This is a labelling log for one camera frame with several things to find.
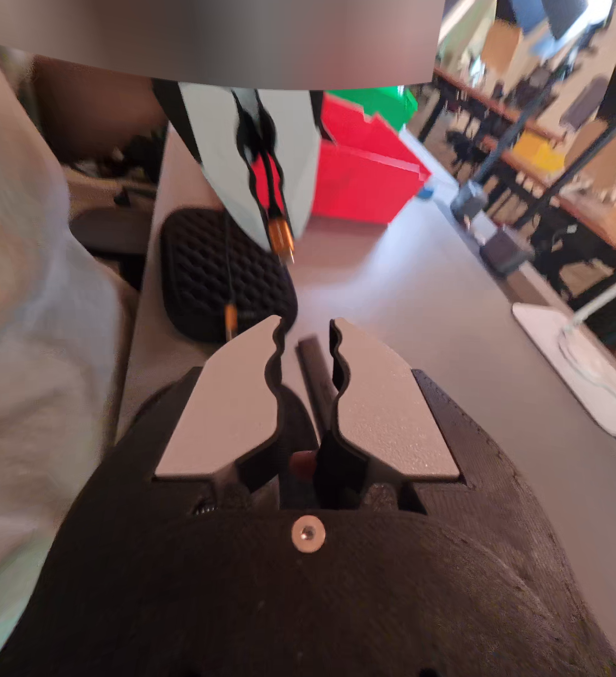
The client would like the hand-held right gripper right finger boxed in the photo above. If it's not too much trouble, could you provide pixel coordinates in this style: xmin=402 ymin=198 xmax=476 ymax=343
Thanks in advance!
xmin=329 ymin=316 xmax=462 ymax=483

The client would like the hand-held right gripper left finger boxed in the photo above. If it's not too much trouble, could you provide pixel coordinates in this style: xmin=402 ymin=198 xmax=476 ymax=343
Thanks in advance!
xmin=153 ymin=315 xmax=286 ymax=493

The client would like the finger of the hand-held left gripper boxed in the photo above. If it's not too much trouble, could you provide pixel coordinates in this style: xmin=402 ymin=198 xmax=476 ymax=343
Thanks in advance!
xmin=177 ymin=82 xmax=276 ymax=250
xmin=256 ymin=89 xmax=323 ymax=242

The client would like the slim grey electronic device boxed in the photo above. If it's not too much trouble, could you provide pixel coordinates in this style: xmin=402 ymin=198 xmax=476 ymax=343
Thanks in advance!
xmin=296 ymin=336 xmax=339 ymax=440

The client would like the black cable with orange plugs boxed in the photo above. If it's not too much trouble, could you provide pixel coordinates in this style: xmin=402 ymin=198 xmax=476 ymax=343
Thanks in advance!
xmin=223 ymin=90 xmax=296 ymax=342

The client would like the red plastic bin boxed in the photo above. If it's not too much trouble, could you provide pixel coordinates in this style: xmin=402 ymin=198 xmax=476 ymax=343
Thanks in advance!
xmin=310 ymin=92 xmax=431 ymax=226

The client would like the green plastic bin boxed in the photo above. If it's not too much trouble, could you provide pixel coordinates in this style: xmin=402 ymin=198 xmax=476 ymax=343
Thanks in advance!
xmin=328 ymin=86 xmax=420 ymax=132

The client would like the black quilted case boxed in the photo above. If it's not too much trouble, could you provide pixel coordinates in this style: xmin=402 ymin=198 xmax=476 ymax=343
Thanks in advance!
xmin=160 ymin=207 xmax=299 ymax=344

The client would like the dark office chair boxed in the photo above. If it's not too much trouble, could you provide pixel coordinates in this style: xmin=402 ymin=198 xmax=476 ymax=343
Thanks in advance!
xmin=69 ymin=133 xmax=159 ymax=256

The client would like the small dark grey block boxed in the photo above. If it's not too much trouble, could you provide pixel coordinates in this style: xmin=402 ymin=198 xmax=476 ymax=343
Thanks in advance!
xmin=450 ymin=180 xmax=489 ymax=224

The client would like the dark grey box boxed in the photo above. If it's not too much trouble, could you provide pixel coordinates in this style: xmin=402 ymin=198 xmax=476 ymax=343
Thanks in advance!
xmin=478 ymin=226 xmax=535 ymax=277

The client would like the long wooden table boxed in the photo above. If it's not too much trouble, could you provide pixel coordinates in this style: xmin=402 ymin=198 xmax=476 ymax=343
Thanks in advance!
xmin=481 ymin=135 xmax=616 ymax=257
xmin=434 ymin=66 xmax=568 ymax=145

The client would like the white lamp base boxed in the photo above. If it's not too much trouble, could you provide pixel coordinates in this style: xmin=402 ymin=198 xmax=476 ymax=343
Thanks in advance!
xmin=513 ymin=264 xmax=616 ymax=438

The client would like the yellow plastic bin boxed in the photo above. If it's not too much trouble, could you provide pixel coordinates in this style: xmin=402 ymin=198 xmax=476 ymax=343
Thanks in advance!
xmin=513 ymin=131 xmax=567 ymax=173

